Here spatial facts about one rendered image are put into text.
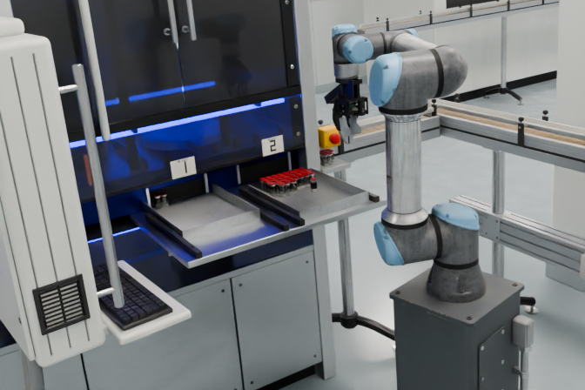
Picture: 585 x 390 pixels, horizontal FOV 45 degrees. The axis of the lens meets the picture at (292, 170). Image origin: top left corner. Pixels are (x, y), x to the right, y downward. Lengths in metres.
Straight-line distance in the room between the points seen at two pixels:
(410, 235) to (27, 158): 0.90
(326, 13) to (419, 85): 6.50
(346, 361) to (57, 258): 1.68
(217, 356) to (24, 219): 1.21
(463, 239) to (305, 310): 1.10
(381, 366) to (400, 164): 1.50
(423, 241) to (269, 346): 1.13
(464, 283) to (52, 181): 1.03
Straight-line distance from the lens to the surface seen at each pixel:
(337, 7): 8.21
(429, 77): 1.65
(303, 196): 2.39
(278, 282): 2.68
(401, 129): 1.68
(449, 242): 1.83
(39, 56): 1.61
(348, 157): 2.84
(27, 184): 1.65
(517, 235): 3.01
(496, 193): 3.05
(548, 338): 3.31
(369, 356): 3.14
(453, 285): 1.88
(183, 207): 2.41
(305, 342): 2.87
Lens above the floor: 1.71
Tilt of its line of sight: 18 degrees down
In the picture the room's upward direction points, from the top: 5 degrees counter-clockwise
